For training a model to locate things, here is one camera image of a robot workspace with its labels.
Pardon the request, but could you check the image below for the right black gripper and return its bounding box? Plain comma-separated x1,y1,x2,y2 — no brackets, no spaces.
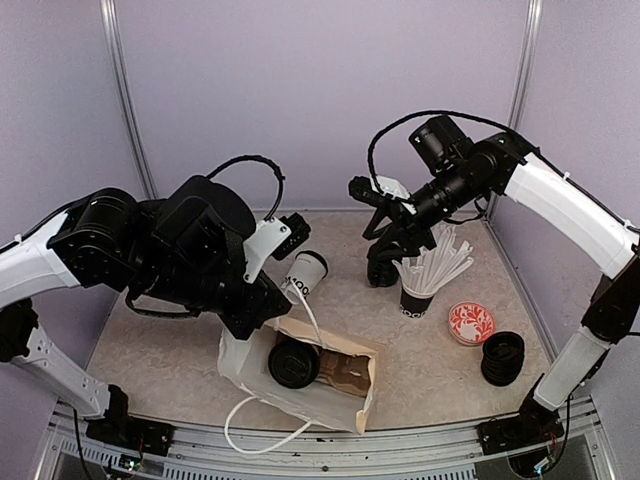
365,161,486,258

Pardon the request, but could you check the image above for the brown cardboard cup carrier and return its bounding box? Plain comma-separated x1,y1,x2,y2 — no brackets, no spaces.
315,350,371,398

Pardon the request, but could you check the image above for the brown paper bag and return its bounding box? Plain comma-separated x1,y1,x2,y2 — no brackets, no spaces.
217,301,383,455

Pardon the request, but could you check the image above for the stack of black cup lids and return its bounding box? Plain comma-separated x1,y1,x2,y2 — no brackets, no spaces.
481,331,525,387

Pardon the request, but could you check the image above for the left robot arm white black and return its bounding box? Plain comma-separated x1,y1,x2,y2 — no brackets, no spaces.
1,174,310,445

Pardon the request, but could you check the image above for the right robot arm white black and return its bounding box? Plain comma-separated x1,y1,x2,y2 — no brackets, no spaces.
348,109,639,444

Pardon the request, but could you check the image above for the stack of black cup sleeves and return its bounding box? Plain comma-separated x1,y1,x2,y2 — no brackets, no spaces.
366,256,400,288

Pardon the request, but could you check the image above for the black cup holding straws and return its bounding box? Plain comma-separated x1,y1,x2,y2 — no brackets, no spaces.
399,285,434,319

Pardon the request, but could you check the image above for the red white patterned bowl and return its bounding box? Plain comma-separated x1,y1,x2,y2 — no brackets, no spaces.
448,302,497,346

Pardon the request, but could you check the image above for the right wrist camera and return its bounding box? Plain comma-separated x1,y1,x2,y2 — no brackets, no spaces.
348,176,416,215

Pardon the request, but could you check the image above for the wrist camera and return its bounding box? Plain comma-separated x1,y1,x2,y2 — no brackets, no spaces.
348,176,416,215
243,212,311,284

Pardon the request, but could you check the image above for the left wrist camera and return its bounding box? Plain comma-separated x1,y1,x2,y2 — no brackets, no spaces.
243,212,311,284

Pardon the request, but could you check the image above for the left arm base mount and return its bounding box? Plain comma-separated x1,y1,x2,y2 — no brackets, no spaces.
86,384,175,457

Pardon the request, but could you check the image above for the aluminium front frame rail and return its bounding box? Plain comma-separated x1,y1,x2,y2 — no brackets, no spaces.
34,394,616,480

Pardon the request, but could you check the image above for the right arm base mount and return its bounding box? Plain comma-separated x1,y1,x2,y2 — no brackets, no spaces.
476,378,565,455

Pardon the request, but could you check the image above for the right aluminium corner post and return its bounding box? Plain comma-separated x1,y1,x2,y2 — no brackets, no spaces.
489,0,545,130

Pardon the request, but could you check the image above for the aluminium corner post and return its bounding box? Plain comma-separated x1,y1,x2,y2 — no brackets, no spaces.
99,0,158,199
489,0,545,130

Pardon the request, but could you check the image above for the left aluminium corner post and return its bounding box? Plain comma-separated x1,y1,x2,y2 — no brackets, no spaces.
99,0,158,199

